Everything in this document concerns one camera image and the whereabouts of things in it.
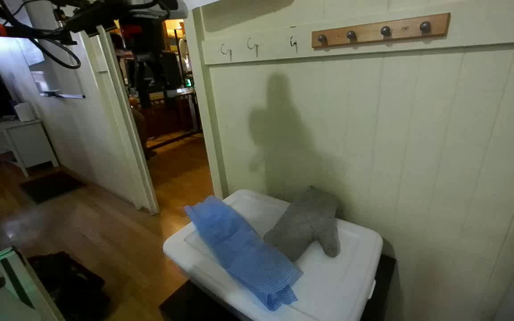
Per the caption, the blue cloth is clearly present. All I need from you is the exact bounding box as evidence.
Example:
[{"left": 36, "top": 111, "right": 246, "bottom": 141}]
[{"left": 184, "top": 195, "right": 303, "bottom": 312}]

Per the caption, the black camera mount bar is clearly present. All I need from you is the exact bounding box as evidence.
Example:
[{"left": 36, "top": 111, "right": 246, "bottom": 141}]
[{"left": 0, "top": 22, "right": 78, "bottom": 46}]

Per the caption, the small white box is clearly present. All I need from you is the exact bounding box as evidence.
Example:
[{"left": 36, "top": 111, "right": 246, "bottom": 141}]
[{"left": 12, "top": 102, "right": 37, "bottom": 123}]

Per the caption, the white side table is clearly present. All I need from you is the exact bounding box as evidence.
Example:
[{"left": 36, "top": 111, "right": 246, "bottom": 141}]
[{"left": 0, "top": 116, "right": 61, "bottom": 178}]

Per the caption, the grey oven mitt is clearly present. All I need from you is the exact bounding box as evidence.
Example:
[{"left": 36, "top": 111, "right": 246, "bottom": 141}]
[{"left": 262, "top": 186, "right": 346, "bottom": 264}]

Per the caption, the wooden peg rack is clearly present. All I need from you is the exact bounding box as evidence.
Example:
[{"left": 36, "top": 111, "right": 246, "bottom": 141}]
[{"left": 310, "top": 11, "right": 451, "bottom": 52}]

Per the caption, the white door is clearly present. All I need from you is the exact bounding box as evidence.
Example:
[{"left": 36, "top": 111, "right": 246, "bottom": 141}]
[{"left": 80, "top": 25, "right": 161, "bottom": 214}]

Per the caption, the black bag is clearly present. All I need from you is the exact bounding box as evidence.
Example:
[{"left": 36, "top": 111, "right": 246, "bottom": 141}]
[{"left": 27, "top": 250, "right": 112, "bottom": 321}]

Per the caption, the small wire wall hook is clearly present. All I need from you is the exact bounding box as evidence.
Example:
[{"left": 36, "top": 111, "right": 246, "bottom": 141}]
[
  {"left": 244, "top": 36, "right": 262, "bottom": 59},
  {"left": 287, "top": 25, "right": 302, "bottom": 55},
  {"left": 219, "top": 41, "right": 236, "bottom": 63}
]

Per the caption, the brown wooden counter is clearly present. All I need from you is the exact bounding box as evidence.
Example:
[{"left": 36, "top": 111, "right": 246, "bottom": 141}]
[{"left": 134, "top": 88, "right": 202, "bottom": 143}]

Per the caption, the dark floor mat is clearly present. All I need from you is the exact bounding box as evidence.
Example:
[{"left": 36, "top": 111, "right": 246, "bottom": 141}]
[{"left": 18, "top": 170, "right": 86, "bottom": 207}]

